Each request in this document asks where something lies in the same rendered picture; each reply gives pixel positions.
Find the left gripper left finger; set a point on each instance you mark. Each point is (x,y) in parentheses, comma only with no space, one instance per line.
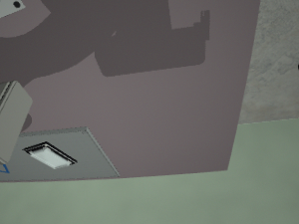
(14,107)

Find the white well plate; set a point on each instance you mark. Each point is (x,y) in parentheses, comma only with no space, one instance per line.
(45,155)

